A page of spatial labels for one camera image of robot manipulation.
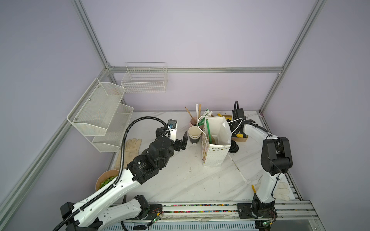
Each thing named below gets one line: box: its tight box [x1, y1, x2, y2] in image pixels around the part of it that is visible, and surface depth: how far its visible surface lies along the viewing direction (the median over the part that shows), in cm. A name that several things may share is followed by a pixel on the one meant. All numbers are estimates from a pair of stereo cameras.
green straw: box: [205, 119, 212, 144], surface depth 92 cm
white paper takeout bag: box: [201, 115, 232, 167], surface depth 84 cm
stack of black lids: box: [228, 139, 239, 154], surface depth 97 cm
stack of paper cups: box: [187, 126, 202, 145], surface depth 95 cm
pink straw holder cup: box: [188, 116, 198, 128], surface depth 106 cm
